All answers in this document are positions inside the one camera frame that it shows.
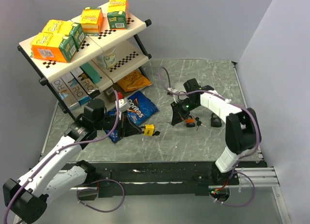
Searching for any left white RO box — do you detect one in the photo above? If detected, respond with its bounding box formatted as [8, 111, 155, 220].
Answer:
[51, 78, 80, 111]

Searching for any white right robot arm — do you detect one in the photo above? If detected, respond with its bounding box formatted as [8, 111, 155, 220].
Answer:
[168, 79, 261, 184]

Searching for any orange yellow sponge pack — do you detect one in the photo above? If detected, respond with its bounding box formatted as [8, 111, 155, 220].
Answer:
[80, 7, 103, 34]

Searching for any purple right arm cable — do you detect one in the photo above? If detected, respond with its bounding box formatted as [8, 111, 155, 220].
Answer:
[158, 66, 262, 208]

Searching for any orange padlock key bunch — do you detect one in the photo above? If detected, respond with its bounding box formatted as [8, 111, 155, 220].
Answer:
[195, 116, 206, 131]

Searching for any white ro box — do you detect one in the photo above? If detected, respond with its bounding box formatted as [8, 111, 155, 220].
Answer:
[51, 78, 80, 111]
[61, 73, 90, 106]

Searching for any yellow honey dijon chip bag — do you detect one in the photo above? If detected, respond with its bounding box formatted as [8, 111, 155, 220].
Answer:
[117, 70, 152, 92]

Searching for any middle white RO box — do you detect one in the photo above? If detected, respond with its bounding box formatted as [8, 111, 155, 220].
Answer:
[61, 73, 90, 106]

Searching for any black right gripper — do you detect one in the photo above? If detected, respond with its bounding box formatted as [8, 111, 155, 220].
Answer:
[170, 98, 199, 126]

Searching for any orange padlock with keys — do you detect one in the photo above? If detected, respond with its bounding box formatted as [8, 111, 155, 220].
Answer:
[186, 115, 196, 128]

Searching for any white paper cup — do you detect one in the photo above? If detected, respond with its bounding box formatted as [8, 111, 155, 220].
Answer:
[96, 47, 117, 69]

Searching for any green yellow sponge box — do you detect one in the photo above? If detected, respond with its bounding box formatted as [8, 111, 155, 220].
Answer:
[107, 0, 129, 30]

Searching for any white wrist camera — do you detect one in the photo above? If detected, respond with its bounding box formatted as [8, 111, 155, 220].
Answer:
[167, 87, 179, 103]
[115, 97, 130, 112]

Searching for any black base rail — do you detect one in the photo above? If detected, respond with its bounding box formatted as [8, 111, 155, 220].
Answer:
[58, 161, 245, 198]

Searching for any brown snack bag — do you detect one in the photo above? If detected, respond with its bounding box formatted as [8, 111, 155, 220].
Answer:
[103, 83, 126, 102]

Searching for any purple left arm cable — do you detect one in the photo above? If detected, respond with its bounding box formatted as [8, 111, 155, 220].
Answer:
[3, 90, 125, 224]

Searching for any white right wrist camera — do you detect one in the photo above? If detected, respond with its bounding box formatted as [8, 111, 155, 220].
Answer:
[167, 87, 179, 103]

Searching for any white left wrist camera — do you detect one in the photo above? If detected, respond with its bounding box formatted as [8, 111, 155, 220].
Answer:
[115, 97, 130, 112]

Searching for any grey silver sponge pad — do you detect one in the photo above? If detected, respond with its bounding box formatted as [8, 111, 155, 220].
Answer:
[174, 82, 186, 92]

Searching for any front orange sponge box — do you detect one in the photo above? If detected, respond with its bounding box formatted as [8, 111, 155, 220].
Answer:
[30, 32, 77, 63]

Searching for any teal box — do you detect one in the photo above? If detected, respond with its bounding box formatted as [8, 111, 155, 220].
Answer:
[80, 63, 101, 84]

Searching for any beige two-tier shelf rack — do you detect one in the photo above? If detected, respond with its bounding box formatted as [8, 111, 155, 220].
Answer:
[17, 14, 152, 118]

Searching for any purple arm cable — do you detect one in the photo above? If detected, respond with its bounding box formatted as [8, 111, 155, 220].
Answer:
[158, 66, 262, 208]
[3, 90, 125, 224]

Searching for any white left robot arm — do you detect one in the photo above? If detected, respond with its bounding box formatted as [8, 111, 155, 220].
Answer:
[3, 98, 143, 224]

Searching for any blue Doritos chip bag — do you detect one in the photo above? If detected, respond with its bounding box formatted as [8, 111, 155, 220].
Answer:
[110, 91, 159, 143]

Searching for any yellow padlock with key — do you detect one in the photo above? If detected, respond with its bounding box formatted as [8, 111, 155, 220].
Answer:
[142, 124, 160, 136]

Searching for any black padlock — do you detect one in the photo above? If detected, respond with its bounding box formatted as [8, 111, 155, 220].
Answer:
[210, 113, 222, 128]

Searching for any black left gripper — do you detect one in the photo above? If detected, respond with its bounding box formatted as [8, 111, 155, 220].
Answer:
[94, 109, 142, 138]

